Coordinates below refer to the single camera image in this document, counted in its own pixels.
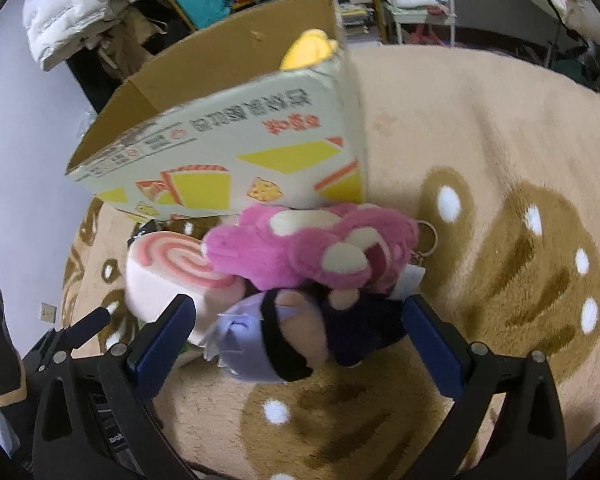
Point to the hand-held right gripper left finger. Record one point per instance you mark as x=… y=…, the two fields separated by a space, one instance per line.
x=165 y=340

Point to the pink swirl roll plush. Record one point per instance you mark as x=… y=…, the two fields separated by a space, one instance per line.
x=170 y=260

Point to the white puffer jacket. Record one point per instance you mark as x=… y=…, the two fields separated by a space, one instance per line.
x=65 y=10

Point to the pile of books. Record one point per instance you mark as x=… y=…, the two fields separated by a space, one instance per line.
x=355 y=17

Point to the metal keyring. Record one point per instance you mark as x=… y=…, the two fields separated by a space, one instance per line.
x=419 y=259

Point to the printed cardboard box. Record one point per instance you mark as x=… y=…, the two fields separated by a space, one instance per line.
x=230 y=125

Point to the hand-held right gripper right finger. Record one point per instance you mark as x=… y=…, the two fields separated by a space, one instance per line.
x=432 y=345

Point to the yellow plush toy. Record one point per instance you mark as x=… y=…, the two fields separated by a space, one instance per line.
x=307 y=50

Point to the pink bear plush toy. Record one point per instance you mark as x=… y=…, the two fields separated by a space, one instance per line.
x=260 y=255

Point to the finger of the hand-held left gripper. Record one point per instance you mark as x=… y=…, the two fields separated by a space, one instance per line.
x=82 y=327

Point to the beige patterned rug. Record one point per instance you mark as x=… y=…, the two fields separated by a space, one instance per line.
x=480 y=135

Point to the green and white box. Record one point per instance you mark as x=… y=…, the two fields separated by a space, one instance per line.
x=190 y=355

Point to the purple-haired plush doll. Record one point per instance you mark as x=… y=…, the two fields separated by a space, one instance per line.
x=250 y=340

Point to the beige coat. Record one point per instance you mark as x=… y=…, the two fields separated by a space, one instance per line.
x=130 y=35

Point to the wall outlet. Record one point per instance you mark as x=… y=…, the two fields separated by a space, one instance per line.
x=48 y=312

